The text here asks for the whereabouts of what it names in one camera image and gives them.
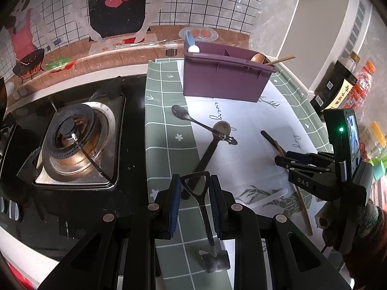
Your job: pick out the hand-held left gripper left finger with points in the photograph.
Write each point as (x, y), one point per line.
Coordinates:
(174, 205)

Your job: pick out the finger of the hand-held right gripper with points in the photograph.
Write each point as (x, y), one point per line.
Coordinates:
(290, 163)
(300, 157)

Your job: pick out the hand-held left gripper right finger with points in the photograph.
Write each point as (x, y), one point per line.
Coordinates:
(216, 208)

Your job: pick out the translucent white spoon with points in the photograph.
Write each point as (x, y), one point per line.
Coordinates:
(272, 196)

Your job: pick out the wooden chopstick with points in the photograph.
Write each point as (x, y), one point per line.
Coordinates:
(304, 208)
(281, 60)

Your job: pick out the black metal spoon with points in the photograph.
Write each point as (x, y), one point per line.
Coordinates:
(180, 111)

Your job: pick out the purple utensil box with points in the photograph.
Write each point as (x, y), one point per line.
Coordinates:
(223, 78)

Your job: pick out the wooden spoon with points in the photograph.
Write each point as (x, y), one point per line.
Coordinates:
(258, 57)

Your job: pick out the white round-ended spoon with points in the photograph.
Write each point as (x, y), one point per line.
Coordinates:
(193, 49)

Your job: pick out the blue spoon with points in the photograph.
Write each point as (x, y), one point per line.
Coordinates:
(190, 40)

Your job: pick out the person's right forearm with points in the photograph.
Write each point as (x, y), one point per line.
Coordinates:
(369, 247)

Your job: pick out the person's right hand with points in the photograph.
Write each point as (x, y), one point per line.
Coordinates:
(325, 220)

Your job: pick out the chili jar with yellow lid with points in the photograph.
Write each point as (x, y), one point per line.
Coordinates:
(375, 136)

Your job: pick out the pink plastic colander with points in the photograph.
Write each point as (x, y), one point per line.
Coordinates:
(382, 191)

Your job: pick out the dark soy sauce bottle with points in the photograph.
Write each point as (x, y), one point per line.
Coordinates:
(332, 84)

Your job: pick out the red chili bottle orange cap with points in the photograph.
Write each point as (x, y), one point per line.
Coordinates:
(362, 81)

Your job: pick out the green and white tablecloth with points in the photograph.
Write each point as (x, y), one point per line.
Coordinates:
(242, 117)

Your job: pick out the black gas stove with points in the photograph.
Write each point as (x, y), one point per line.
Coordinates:
(127, 157)

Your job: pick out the white vent grille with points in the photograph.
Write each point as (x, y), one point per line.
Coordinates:
(356, 27)

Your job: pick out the cartoon wall poster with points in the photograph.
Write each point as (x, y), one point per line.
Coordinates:
(118, 6)

